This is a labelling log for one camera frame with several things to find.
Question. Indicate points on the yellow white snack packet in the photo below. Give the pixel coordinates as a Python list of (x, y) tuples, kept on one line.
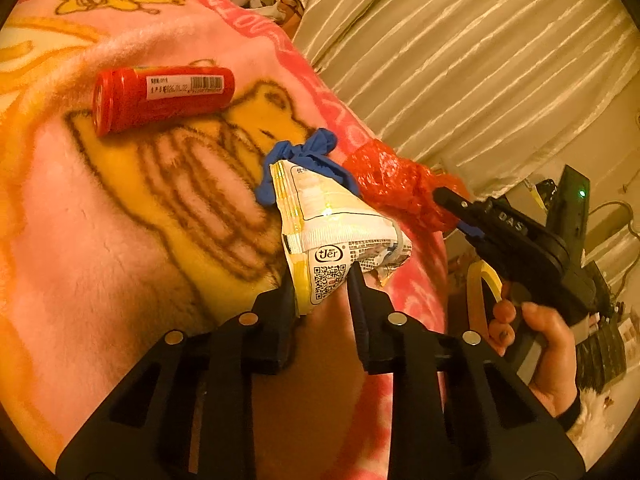
[(325, 220)]

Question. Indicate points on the blue cloth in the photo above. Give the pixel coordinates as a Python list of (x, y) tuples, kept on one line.
[(305, 147)]

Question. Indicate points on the red plastic bag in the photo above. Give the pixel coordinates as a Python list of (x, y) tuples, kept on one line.
[(390, 180)]

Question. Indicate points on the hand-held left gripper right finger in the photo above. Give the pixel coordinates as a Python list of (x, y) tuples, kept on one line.
[(357, 300)]

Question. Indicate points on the cream satin curtain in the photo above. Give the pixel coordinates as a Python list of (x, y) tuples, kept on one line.
[(475, 60)]

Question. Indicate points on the red cylindrical can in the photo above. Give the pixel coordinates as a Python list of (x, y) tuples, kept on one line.
[(150, 105)]

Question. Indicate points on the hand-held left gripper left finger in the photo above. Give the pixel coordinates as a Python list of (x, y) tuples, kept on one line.
[(280, 310)]

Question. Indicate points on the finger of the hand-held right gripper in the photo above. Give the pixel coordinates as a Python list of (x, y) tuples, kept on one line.
[(474, 231), (460, 202)]

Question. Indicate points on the person's right forearm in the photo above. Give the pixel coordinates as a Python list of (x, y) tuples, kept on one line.
[(570, 410)]

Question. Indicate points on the pink printed blanket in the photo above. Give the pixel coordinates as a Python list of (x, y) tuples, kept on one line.
[(100, 235)]

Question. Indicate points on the person's right hand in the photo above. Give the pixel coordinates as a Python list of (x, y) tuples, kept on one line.
[(555, 355)]

